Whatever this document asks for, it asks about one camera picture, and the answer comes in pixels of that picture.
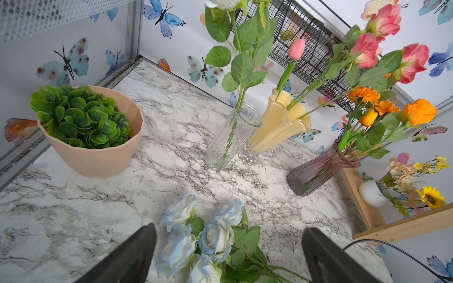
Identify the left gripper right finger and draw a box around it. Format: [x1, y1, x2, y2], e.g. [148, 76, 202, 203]
[302, 228, 379, 283]

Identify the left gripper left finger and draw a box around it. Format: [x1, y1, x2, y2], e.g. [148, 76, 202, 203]
[77, 223, 158, 283]

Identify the orange yellow tulip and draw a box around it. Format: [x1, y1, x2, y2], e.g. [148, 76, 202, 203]
[337, 109, 379, 151]

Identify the pink rose tall stem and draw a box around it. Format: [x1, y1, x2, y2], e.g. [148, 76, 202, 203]
[361, 0, 402, 39]

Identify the purple ribbed glass vase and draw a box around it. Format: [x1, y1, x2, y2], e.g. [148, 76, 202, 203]
[287, 139, 361, 196]

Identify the sunflower bouquet in white vase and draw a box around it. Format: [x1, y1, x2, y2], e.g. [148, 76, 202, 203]
[359, 153, 449, 218]

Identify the green succulent in pink pot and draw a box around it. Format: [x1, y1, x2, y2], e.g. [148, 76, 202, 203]
[30, 85, 145, 178]

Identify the yellow ruffled glass vase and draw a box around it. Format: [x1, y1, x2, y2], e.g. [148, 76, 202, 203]
[239, 88, 311, 165]

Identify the clear glass vase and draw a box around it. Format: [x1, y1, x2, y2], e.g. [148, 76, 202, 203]
[204, 102, 262, 172]

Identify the wooden wall shelf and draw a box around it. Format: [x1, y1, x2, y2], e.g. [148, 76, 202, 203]
[339, 166, 453, 245]

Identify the black wire wall basket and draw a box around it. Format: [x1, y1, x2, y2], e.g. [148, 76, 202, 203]
[233, 0, 365, 113]

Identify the white mesh wall box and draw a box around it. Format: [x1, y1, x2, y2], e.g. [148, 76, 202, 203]
[1, 0, 129, 46]

